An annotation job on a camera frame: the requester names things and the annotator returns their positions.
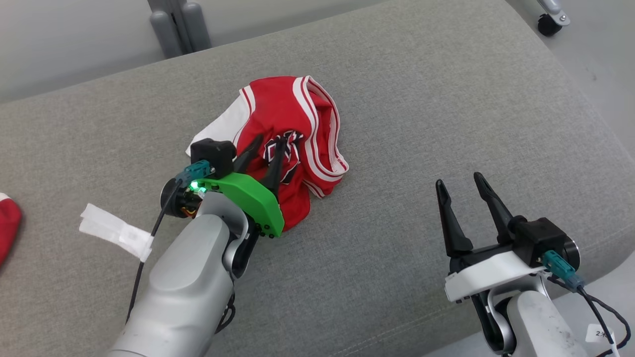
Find white tape cable label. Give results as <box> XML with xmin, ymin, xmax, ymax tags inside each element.
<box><xmin>79</xmin><ymin>203</ymin><xmax>154</xmax><ymax>262</ymax></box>

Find grey fabric sofa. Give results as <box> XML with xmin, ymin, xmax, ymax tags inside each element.
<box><xmin>0</xmin><ymin>0</ymin><xmax>635</xmax><ymax>357</ymax></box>

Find black camera cable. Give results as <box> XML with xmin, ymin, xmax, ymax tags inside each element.
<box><xmin>548</xmin><ymin>275</ymin><xmax>632</xmax><ymax>357</ymax></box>
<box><xmin>125</xmin><ymin>181</ymin><xmax>182</xmax><ymax>323</ymax></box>

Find teal camera connector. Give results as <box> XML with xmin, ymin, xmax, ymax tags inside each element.
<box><xmin>542</xmin><ymin>250</ymin><xmax>586</xmax><ymax>292</ymax></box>
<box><xmin>175</xmin><ymin>160</ymin><xmax>211</xmax><ymax>189</ymax></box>

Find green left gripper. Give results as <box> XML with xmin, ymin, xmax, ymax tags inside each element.
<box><xmin>191</xmin><ymin>134</ymin><xmax>288</xmax><ymax>238</ymax></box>

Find black caster wheel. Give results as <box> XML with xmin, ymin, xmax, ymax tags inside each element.
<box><xmin>536</xmin><ymin>0</ymin><xmax>571</xmax><ymax>37</ymax></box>

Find teal left camera connector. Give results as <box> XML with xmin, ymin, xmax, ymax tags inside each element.
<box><xmin>175</xmin><ymin>160</ymin><xmax>211</xmax><ymax>189</ymax></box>

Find grey metal stand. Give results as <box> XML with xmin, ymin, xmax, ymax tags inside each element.
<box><xmin>147</xmin><ymin>0</ymin><xmax>213</xmax><ymax>59</ymax></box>

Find teal right camera connector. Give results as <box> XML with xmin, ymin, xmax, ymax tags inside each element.
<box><xmin>542</xmin><ymin>250</ymin><xmax>586</xmax><ymax>292</ymax></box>

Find black left camera cable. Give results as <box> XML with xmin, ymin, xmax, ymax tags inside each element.
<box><xmin>125</xmin><ymin>181</ymin><xmax>182</xmax><ymax>323</ymax></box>

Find black right camera cable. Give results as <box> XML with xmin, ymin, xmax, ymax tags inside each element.
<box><xmin>548</xmin><ymin>275</ymin><xmax>632</xmax><ymax>357</ymax></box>

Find red white basketball jersey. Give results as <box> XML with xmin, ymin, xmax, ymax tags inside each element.
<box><xmin>186</xmin><ymin>75</ymin><xmax>349</xmax><ymax>233</ymax></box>

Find white handwritten cable label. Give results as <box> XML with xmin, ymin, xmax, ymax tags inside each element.
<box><xmin>585</xmin><ymin>325</ymin><xmax>621</xmax><ymax>345</ymax></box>

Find red shorts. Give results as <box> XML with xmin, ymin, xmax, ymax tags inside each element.
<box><xmin>0</xmin><ymin>193</ymin><xmax>23</xmax><ymax>268</ymax></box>

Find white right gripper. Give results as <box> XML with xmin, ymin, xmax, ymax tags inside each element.
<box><xmin>436</xmin><ymin>172</ymin><xmax>546</xmax><ymax>303</ymax></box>

